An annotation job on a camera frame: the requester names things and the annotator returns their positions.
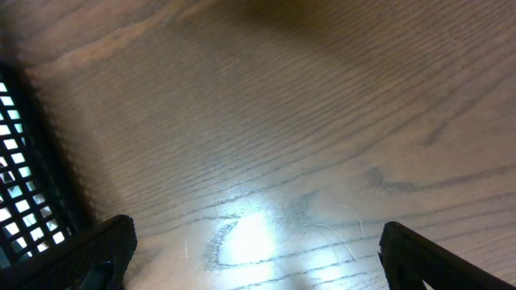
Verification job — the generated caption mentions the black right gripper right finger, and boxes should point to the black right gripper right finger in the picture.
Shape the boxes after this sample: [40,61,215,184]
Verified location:
[379,222,515,290]

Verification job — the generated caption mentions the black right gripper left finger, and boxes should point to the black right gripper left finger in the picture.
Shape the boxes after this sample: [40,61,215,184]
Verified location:
[1,214,138,289]

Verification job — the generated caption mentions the black perforated plastic basket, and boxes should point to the black perforated plastic basket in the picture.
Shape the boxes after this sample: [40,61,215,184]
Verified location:
[1,64,93,268]

